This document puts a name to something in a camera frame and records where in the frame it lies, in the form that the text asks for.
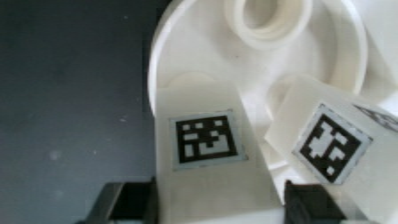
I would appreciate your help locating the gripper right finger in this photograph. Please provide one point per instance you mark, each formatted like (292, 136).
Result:
(309, 206)

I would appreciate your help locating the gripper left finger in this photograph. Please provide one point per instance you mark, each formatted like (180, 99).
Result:
(126, 204)

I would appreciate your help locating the white stool leg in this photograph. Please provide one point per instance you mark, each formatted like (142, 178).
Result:
(215, 185)
(334, 135)

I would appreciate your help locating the white round stool seat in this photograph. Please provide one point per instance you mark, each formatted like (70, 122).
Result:
(201, 55)

